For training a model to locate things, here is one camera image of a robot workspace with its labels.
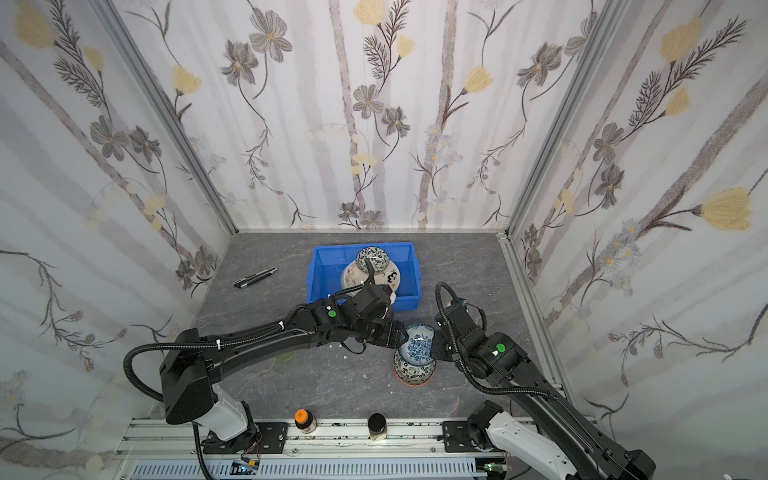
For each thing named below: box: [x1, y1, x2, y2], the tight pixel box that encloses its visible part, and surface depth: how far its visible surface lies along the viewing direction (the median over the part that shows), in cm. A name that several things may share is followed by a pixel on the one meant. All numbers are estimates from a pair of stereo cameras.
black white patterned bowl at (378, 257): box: [356, 246, 390, 273], surface depth 106 cm
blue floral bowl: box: [398, 324, 435, 366], surface depth 80 cm
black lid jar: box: [368, 412, 388, 442], surface depth 69 cm
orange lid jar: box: [294, 408, 318, 434], surface depth 71 cm
